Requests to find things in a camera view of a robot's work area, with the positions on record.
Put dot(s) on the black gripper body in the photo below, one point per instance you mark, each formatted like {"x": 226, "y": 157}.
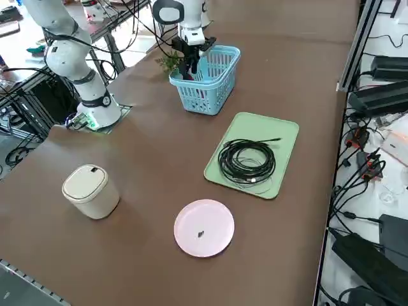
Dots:
{"x": 192, "y": 51}

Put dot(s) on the toy carrot with green leaves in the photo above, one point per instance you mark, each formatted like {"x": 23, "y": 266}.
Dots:
{"x": 169, "y": 63}

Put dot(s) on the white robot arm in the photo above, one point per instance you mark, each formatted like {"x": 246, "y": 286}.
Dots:
{"x": 70, "y": 60}

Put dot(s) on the blue plastic slotted basket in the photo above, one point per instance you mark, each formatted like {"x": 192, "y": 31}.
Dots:
{"x": 220, "y": 86}

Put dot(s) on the light green tray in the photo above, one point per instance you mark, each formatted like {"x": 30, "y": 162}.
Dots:
{"x": 271, "y": 127}

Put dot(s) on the round pink plate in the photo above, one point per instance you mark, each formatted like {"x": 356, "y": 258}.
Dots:
{"x": 204, "y": 216}

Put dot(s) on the small dark scrap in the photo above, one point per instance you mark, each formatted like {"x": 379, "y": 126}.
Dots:
{"x": 200, "y": 235}

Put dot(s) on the black power adapter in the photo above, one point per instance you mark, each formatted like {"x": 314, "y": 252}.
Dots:
{"x": 379, "y": 99}
{"x": 390, "y": 67}

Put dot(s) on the white pink box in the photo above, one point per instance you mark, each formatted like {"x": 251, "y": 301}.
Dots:
{"x": 396, "y": 146}

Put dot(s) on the black fabric bag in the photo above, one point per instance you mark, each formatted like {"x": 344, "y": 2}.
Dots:
{"x": 363, "y": 258}

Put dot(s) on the black flat case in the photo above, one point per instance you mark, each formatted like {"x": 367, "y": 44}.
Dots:
{"x": 395, "y": 232}

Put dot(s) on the aluminium profile post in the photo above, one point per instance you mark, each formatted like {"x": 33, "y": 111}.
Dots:
{"x": 358, "y": 48}

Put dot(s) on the grey ribbed frame rail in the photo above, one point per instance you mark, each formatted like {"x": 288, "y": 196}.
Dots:
{"x": 25, "y": 280}

